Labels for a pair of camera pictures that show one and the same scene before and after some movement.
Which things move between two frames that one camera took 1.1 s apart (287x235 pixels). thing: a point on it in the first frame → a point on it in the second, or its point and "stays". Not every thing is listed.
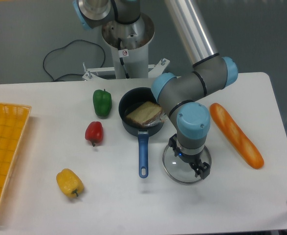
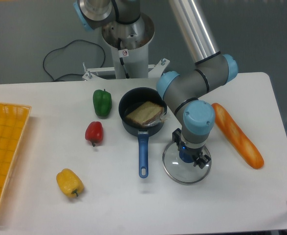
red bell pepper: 94,132 stays
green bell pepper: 102,103 stays
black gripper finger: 203,171 → 201,160
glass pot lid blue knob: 179,170 stays
